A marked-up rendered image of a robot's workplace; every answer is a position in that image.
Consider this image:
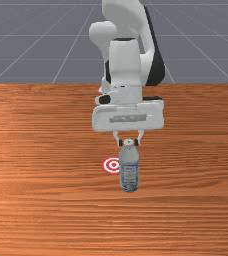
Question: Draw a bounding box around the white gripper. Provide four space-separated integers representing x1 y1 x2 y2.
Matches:
91 99 165 148

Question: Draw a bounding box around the clear plastic bottle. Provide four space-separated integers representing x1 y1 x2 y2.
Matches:
118 138 141 194

